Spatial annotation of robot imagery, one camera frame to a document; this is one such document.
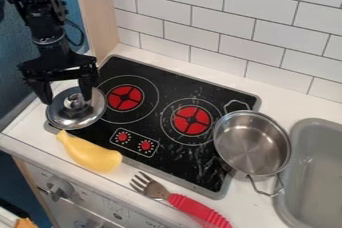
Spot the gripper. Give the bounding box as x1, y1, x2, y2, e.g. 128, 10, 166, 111
17, 39, 101, 106

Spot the silver lid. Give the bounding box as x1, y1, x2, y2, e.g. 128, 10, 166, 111
44, 86, 109, 131

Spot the silver pot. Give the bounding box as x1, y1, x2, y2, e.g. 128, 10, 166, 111
212, 99, 293, 198

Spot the yellow toy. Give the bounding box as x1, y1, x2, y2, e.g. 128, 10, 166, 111
56, 129, 125, 174

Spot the toy stove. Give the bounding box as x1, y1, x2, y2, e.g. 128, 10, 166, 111
42, 55, 262, 201

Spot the toy sink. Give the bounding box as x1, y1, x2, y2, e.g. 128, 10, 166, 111
272, 117, 342, 228

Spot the fork with red handle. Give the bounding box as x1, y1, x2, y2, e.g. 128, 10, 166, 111
128, 170, 234, 228

